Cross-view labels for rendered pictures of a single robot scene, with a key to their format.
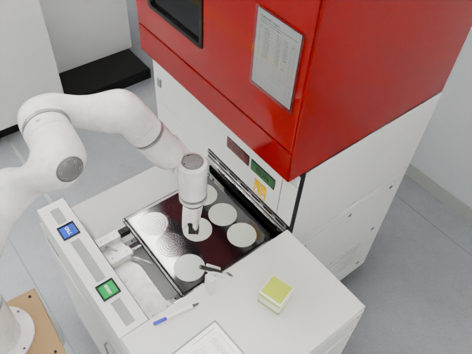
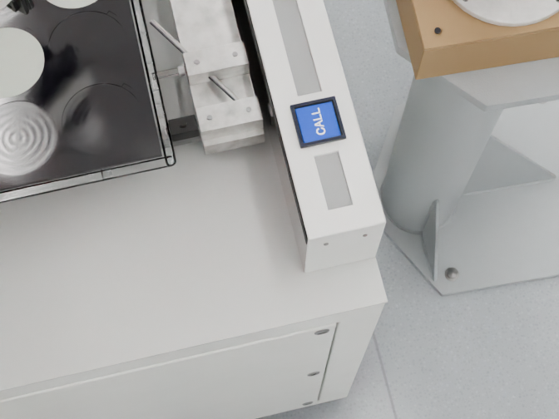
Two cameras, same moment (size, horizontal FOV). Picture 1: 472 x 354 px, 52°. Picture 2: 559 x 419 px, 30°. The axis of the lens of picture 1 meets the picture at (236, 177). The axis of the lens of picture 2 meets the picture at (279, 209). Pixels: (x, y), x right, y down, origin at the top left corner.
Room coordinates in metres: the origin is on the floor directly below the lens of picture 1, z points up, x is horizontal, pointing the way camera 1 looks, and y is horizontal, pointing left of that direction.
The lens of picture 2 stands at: (1.36, 0.72, 2.10)
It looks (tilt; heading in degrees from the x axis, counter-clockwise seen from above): 71 degrees down; 207
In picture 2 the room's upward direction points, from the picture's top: 1 degrees clockwise
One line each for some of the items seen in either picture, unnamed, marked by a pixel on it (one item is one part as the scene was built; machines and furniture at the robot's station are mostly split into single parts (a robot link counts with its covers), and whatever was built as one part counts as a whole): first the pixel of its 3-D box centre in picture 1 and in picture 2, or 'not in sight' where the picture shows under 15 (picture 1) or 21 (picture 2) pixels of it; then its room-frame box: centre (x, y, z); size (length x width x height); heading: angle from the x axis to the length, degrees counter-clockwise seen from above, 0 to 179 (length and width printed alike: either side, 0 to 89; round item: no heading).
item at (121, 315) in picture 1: (91, 272); (291, 53); (0.78, 0.43, 0.89); 0.55 x 0.09 x 0.14; 42
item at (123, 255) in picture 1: (120, 256); (216, 62); (0.84, 0.36, 0.89); 0.08 x 0.03 x 0.03; 132
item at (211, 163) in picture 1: (242, 199); not in sight; (1.12, -0.03, 0.89); 0.44 x 0.02 x 0.10; 42
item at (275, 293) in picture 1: (275, 295); not in sight; (0.69, -0.14, 1.00); 0.07 x 0.07 x 0.07; 56
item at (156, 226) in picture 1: (197, 229); (5, 63); (0.97, 0.12, 0.90); 0.34 x 0.34 x 0.01; 42
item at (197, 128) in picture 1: (217, 145); not in sight; (1.26, 0.08, 1.02); 0.82 x 0.03 x 0.40; 42
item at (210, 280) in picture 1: (215, 277); not in sight; (0.71, 0.04, 1.03); 0.06 x 0.04 x 0.13; 132
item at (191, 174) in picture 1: (192, 175); not in sight; (0.92, 0.13, 1.23); 0.09 x 0.08 x 0.13; 33
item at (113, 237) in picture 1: (107, 240); (230, 118); (0.90, 0.41, 0.89); 0.08 x 0.03 x 0.03; 132
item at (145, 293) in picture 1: (133, 278); (205, 22); (0.78, 0.30, 0.87); 0.36 x 0.08 x 0.03; 42
